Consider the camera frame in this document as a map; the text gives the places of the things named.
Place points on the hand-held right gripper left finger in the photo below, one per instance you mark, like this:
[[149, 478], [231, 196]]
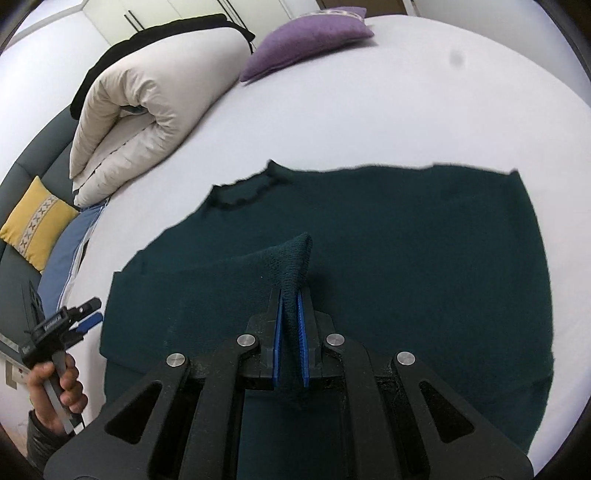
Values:
[[277, 339]]

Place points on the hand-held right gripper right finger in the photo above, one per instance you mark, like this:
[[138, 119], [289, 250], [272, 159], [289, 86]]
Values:
[[302, 344]]

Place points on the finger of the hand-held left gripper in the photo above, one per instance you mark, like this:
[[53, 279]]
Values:
[[91, 319], [90, 304]]

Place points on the dark green knit sweater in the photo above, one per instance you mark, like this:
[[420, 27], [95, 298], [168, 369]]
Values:
[[392, 258]]

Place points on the person's left forearm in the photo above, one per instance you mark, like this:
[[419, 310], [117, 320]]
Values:
[[44, 443]]

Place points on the person's left hand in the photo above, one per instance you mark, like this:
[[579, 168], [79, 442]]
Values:
[[69, 387]]

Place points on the blue pillow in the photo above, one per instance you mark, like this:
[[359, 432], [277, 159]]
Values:
[[69, 258]]

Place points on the yellow patterned cushion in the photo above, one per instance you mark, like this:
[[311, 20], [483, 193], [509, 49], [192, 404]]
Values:
[[37, 224]]

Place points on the grey upholstered headboard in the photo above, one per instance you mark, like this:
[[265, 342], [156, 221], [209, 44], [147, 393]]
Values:
[[27, 161]]

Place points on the beige rolled duvet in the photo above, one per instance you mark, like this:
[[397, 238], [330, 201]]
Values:
[[152, 110]]

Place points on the bed with white sheet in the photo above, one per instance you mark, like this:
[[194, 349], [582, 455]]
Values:
[[369, 115]]

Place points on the black cloth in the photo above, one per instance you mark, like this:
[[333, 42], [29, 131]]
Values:
[[124, 46]]

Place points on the purple pillow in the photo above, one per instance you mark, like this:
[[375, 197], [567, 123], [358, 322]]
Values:
[[304, 44]]

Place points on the wall socket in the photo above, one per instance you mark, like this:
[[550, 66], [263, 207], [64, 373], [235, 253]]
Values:
[[10, 374]]

